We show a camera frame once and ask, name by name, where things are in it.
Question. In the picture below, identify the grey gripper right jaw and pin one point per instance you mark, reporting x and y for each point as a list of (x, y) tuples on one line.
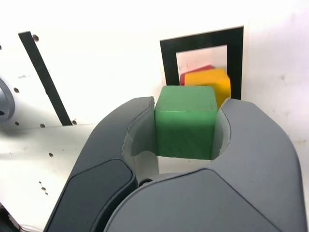
[(229, 193)]

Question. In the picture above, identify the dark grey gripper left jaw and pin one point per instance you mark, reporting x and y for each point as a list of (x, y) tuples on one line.
[(96, 169)]

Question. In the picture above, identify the green cube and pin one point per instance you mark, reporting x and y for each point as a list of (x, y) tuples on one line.
[(184, 128)]

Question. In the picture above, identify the yellow cube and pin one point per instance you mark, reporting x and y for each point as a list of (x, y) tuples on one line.
[(212, 78)]

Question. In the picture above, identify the red cube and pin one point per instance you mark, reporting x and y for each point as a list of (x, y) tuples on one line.
[(190, 71)]

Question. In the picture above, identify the black tape square outline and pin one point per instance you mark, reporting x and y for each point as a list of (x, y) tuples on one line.
[(169, 62)]

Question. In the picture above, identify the black tape strip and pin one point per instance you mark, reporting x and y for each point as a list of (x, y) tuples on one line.
[(43, 77)]

